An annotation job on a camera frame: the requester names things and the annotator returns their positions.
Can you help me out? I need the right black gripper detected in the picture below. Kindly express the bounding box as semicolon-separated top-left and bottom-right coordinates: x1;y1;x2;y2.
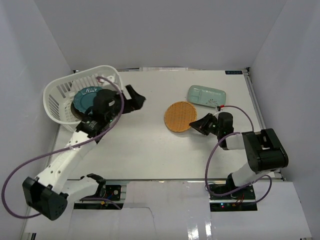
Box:
189;113;222;137

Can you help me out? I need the orange woven round plate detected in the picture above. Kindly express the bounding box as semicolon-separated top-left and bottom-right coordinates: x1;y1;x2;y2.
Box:
164;101;197;133

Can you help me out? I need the light green rectangular plate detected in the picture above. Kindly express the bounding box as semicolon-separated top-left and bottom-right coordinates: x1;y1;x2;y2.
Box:
186;85;226;108

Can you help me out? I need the teal scalloped round plate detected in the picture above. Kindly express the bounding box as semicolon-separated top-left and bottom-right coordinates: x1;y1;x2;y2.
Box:
71;86;103;115

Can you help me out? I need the dark red rimmed round plate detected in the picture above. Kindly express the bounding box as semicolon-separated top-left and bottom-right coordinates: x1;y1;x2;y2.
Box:
70;103;83;120

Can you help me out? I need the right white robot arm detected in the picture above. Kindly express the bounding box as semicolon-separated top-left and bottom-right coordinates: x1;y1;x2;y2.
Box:
189;112;289;200

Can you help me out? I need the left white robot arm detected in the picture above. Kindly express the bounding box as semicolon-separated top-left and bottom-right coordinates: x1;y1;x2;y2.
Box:
22;85;146;221

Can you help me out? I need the white plastic dish bin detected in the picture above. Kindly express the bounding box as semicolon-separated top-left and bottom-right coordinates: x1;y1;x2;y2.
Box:
43;65;124;132

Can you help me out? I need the blue label sticker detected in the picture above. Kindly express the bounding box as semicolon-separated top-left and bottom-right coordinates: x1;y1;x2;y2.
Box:
225;70;243;75

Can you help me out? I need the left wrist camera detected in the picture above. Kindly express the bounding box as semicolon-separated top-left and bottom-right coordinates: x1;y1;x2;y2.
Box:
96;74;116;85

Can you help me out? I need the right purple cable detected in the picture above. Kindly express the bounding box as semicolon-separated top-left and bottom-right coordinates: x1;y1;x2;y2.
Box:
204;104;273;206

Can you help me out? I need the purple cable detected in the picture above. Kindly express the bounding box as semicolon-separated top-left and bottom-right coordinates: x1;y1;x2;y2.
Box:
204;104;273;206
1;76;125;220

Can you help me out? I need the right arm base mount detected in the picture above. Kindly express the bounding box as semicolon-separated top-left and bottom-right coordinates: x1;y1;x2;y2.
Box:
209;186;258;212

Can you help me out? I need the aluminium frame rail right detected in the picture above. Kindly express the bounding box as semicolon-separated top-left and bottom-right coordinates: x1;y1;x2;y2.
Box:
244;67;285;180

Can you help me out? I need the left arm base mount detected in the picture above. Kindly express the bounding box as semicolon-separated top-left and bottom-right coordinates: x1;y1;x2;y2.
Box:
74;184;126;210

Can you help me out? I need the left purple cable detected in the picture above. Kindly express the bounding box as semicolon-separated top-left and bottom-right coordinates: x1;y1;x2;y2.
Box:
1;76;125;220

